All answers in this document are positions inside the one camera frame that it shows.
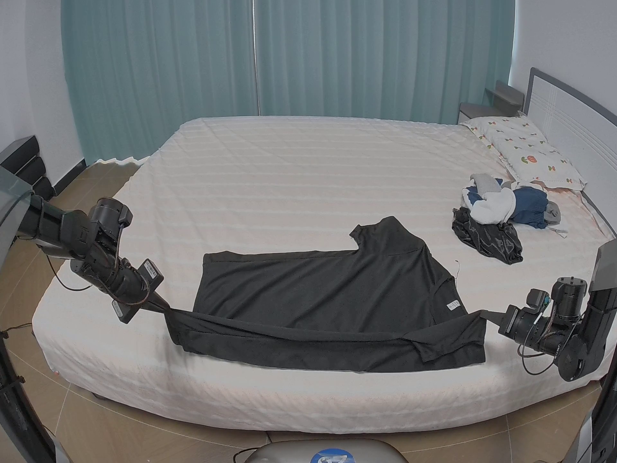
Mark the white printed pillow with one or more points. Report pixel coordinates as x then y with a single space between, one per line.
525 147

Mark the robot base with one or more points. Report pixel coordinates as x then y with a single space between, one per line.
289 454

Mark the bed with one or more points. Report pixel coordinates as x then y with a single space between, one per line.
299 176

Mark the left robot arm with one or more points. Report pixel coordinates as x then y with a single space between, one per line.
53 224

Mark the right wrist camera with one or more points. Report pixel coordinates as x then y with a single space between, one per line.
536 301

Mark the pile of clothes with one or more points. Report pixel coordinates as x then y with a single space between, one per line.
491 205

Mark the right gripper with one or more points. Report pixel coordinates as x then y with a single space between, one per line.
523 327

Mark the blue-green curtain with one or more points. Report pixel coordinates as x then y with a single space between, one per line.
159 65
385 41

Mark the grey bedside table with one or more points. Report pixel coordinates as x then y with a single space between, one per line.
477 110

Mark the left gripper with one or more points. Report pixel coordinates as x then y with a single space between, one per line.
130 285

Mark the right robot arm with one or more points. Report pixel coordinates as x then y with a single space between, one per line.
578 350

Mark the black chest of drawers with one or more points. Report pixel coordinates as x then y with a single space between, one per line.
29 162

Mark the black T-shirt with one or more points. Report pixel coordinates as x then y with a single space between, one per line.
313 282

